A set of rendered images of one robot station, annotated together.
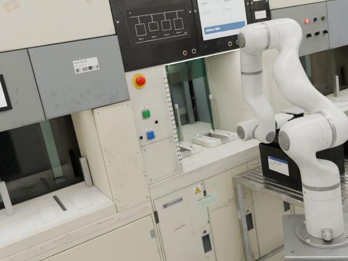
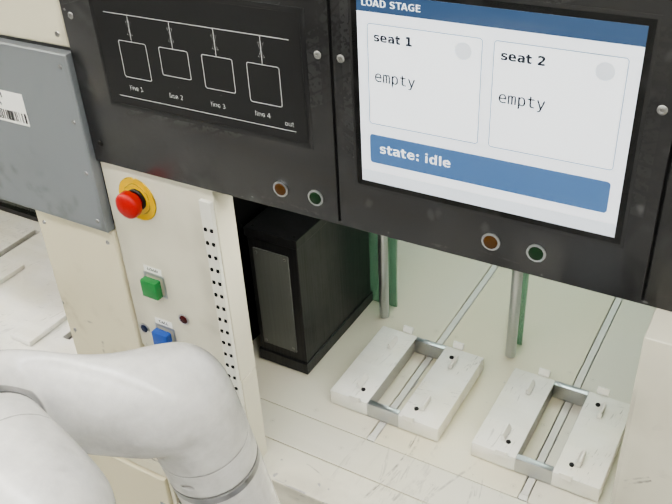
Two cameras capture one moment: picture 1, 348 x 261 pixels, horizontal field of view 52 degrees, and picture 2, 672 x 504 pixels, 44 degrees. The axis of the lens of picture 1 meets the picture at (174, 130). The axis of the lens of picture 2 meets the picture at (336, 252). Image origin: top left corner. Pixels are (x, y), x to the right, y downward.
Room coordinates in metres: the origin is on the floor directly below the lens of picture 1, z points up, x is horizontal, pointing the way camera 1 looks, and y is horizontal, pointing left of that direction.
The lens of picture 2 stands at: (1.33, -0.91, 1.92)
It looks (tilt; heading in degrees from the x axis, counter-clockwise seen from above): 34 degrees down; 60
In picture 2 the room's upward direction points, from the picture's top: 3 degrees counter-clockwise
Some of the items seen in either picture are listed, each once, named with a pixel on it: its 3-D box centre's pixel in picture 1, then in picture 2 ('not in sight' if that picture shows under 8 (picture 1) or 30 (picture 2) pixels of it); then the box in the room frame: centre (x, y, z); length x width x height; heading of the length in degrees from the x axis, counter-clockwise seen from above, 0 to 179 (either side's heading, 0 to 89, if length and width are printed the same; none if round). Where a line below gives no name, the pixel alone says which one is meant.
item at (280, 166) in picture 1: (300, 157); not in sight; (1.63, -0.58, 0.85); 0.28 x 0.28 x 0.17; 22
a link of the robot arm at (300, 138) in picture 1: (308, 151); not in sight; (1.11, -0.42, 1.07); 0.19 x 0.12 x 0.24; 103
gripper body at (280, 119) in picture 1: (278, 120); not in sight; (1.59, -0.48, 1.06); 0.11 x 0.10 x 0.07; 112
